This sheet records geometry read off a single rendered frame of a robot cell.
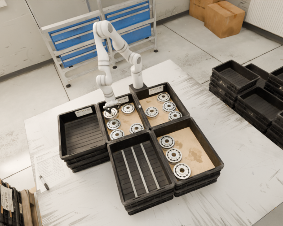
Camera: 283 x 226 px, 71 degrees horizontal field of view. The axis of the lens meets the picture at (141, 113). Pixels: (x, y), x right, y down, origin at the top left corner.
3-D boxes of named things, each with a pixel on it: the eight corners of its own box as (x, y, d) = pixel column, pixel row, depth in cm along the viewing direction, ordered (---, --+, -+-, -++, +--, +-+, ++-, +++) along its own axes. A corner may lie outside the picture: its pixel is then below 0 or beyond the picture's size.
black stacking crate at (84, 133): (63, 124, 158) (57, 115, 149) (99, 113, 162) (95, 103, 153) (67, 167, 132) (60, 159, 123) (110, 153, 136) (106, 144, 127)
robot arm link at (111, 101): (105, 108, 134) (103, 101, 130) (103, 97, 142) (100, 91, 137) (118, 104, 136) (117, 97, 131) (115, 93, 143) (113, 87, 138)
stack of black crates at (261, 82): (229, 85, 263) (233, 71, 246) (245, 76, 271) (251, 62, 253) (254, 103, 238) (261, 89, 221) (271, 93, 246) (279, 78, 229)
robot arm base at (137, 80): (131, 84, 183) (129, 69, 170) (140, 80, 185) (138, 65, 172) (136, 90, 177) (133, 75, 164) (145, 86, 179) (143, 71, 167)
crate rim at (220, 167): (150, 131, 133) (150, 129, 131) (191, 117, 137) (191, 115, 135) (175, 186, 107) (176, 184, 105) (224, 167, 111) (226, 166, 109)
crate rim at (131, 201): (107, 145, 129) (106, 143, 127) (150, 131, 133) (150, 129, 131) (122, 207, 103) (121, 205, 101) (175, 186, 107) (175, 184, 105)
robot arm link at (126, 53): (117, 37, 142) (127, 40, 138) (133, 54, 166) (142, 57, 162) (111, 48, 142) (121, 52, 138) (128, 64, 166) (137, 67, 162)
